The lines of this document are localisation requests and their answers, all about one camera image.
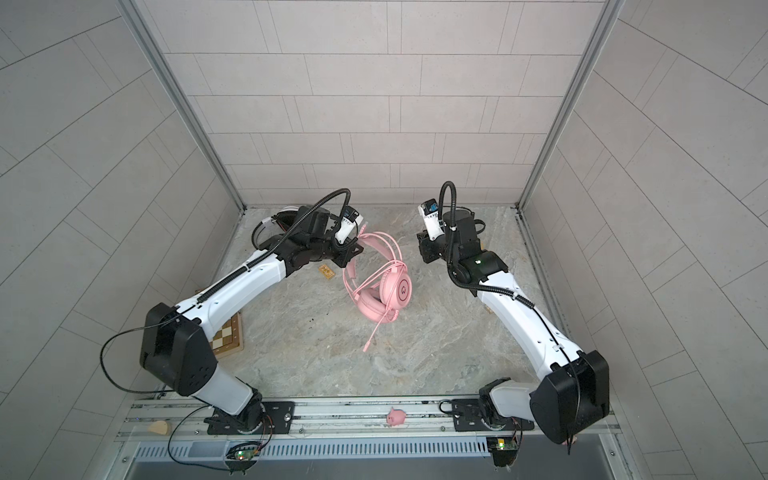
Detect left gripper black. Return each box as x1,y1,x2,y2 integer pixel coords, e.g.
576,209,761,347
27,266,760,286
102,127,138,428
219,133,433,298
306,230,367,269

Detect pink headphones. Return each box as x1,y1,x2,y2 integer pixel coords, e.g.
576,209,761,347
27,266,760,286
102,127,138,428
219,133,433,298
342,231,413,352

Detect black white headphones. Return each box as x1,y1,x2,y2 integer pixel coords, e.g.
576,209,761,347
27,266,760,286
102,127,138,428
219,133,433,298
251,206,299,250

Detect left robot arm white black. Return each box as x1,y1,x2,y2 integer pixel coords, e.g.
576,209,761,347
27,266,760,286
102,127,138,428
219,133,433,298
139,232,364,434

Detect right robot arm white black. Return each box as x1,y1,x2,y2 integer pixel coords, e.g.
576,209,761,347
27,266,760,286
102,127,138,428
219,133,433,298
417,199,610,445

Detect small wooden block centre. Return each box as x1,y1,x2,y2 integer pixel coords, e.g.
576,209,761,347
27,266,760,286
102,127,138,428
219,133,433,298
318,264,335,279

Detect wooden chessboard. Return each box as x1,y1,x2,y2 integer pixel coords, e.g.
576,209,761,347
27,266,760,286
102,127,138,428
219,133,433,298
210,312,244,359

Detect pink pig toy centre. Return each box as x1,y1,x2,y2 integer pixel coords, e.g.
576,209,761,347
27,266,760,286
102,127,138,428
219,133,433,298
386,408,407,427

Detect right circuit board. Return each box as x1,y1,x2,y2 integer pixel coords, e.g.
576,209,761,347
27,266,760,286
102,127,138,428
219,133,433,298
486,437,520,468

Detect circuit board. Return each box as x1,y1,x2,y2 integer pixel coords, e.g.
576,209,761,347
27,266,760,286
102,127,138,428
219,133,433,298
486,437,520,468
225,441,262,462

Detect left circuit board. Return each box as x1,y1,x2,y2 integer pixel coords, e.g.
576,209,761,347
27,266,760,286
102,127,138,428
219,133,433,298
225,441,262,462

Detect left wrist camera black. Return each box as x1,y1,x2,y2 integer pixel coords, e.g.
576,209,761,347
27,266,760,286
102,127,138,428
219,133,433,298
293,205,363,246

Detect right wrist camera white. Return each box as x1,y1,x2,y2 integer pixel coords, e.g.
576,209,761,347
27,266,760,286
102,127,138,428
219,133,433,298
418,199,444,241

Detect left arm loose black cable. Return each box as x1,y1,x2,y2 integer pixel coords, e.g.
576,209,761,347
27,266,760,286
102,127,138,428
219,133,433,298
99,317,181,396

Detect aluminium rail frame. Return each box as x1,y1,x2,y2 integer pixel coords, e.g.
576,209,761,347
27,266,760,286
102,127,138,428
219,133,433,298
116,395,543,441

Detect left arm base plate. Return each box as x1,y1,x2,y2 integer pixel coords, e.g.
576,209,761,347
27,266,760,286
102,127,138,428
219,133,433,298
204,401,296,435

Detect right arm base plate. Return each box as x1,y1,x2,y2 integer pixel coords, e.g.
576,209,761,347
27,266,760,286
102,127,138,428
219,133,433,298
445,398,535,432

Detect beige wooden piece on rail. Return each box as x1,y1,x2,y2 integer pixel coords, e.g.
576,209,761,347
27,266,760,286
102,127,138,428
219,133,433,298
147,420,171,436

